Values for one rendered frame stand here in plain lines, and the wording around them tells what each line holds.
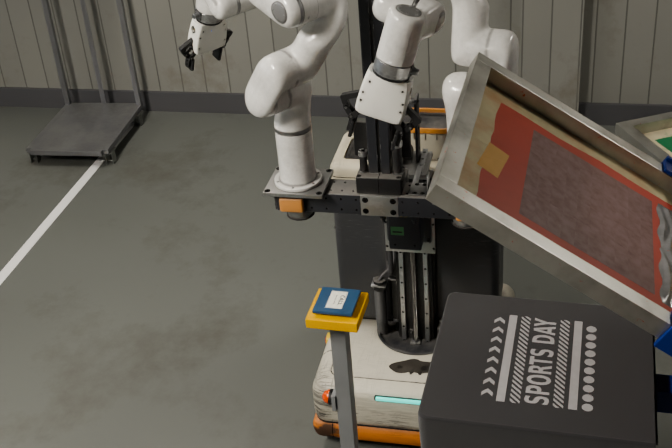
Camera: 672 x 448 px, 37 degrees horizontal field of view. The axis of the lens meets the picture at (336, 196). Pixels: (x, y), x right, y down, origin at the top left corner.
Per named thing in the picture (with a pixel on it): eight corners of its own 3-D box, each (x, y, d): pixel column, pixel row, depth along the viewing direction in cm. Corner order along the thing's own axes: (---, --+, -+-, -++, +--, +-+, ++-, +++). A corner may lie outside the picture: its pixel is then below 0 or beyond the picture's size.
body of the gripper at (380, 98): (420, 67, 197) (406, 115, 203) (371, 51, 198) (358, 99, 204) (414, 83, 191) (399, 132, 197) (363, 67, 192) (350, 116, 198)
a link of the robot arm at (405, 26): (407, -16, 197) (453, 0, 196) (394, 31, 203) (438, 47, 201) (384, 8, 185) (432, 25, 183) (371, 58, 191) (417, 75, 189)
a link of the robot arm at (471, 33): (451, -52, 234) (530, -48, 227) (443, 103, 247) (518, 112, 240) (432, -47, 222) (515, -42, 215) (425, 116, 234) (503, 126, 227)
